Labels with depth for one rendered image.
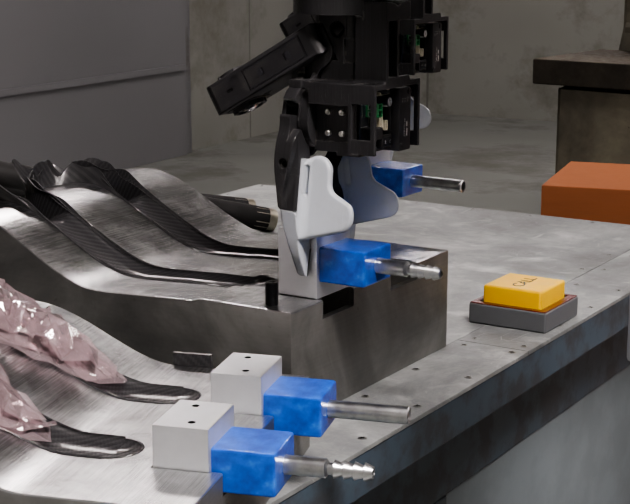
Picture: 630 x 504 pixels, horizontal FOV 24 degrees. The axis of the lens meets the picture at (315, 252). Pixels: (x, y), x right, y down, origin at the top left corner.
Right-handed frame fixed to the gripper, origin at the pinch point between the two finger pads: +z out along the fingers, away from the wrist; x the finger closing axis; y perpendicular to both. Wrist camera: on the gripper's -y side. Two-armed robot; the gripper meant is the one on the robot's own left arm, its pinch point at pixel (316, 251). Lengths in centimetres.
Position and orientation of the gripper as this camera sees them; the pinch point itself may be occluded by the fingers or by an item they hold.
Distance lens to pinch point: 115.0
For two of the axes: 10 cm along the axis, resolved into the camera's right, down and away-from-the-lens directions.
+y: 8.5, 1.1, -5.2
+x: 5.3, -1.8, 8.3
